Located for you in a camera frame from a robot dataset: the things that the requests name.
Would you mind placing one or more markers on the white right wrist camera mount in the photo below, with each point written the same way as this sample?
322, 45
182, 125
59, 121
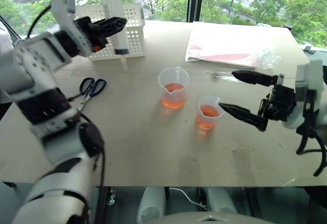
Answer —
310, 76

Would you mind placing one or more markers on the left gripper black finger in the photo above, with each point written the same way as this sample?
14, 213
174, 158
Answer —
115, 20
113, 30

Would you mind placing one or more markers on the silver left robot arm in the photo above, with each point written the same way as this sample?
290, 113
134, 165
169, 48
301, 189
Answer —
48, 162

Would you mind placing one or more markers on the small clear measuring cup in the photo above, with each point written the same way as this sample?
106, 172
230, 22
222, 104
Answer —
207, 119

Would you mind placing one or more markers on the small black table clamp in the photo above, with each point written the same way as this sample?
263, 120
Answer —
308, 48

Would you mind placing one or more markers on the clear bag with papers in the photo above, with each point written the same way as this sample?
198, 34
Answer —
224, 45

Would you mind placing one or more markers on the white perforated plastic basket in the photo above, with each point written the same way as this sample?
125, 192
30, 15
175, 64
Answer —
135, 37

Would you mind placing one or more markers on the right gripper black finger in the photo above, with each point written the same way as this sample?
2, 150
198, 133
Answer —
245, 115
255, 78

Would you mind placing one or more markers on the white robot leg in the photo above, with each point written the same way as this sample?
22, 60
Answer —
221, 201
150, 204

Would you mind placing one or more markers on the grey robot torso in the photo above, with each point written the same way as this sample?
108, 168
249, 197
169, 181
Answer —
204, 219

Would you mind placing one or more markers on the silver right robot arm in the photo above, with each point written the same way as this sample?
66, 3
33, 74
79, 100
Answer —
322, 111

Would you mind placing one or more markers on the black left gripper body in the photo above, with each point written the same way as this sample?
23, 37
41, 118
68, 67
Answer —
88, 30

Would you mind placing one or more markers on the large clear plastic syringe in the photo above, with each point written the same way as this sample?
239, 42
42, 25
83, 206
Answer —
111, 4

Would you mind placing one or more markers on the grey white fabric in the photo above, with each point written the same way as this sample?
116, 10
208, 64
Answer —
4, 39

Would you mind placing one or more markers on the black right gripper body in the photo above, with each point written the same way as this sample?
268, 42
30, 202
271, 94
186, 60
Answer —
281, 101

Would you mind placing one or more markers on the large clear measuring cup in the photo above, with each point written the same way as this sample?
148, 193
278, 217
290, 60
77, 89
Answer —
173, 99

